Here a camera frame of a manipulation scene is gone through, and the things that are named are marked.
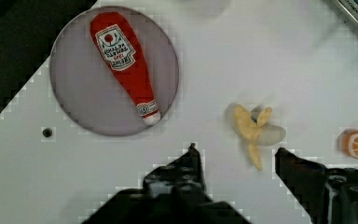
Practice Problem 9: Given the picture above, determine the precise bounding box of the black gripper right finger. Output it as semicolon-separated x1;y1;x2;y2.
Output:
275;147;358;224

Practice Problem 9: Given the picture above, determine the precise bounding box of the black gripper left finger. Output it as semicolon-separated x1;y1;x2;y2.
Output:
82;144;252;224

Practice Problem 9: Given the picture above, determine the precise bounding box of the yellow plush peeled banana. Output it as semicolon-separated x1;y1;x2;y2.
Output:
232;105;286;171

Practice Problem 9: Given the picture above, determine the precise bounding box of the orange slice toy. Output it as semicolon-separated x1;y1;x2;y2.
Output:
338;129;358;160

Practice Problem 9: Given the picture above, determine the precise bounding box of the grey round plate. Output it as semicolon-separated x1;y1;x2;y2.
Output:
49;7;180;136

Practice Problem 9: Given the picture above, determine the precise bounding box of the red plush ketchup bottle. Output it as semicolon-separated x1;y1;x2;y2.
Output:
89;12;161;126

